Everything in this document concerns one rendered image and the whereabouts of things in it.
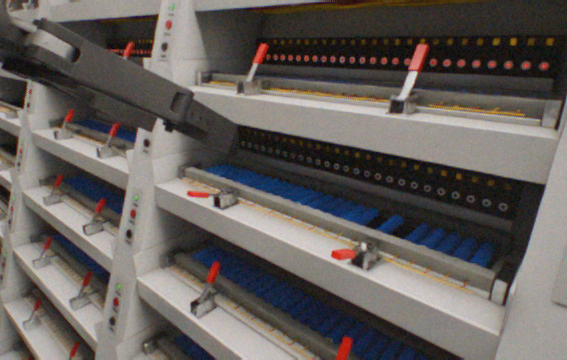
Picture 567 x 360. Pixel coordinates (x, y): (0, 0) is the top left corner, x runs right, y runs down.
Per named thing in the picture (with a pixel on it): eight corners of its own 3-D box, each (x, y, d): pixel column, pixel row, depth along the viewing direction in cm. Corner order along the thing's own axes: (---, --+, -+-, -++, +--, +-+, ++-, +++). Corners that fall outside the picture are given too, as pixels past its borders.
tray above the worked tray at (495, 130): (547, 185, 34) (590, 27, 30) (174, 111, 71) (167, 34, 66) (567, 145, 49) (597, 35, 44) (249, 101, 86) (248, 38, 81)
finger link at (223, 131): (175, 90, 29) (180, 90, 29) (233, 123, 35) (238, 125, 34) (161, 124, 29) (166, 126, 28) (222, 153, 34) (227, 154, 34)
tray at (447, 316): (491, 372, 36) (513, 292, 33) (156, 205, 73) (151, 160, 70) (526, 281, 51) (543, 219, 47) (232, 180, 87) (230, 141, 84)
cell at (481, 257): (494, 257, 48) (481, 279, 43) (479, 252, 49) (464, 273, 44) (497, 244, 47) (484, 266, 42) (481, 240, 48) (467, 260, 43)
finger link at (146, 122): (92, 107, 36) (89, 106, 37) (152, 132, 42) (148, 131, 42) (104, 79, 37) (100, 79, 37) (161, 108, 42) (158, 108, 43)
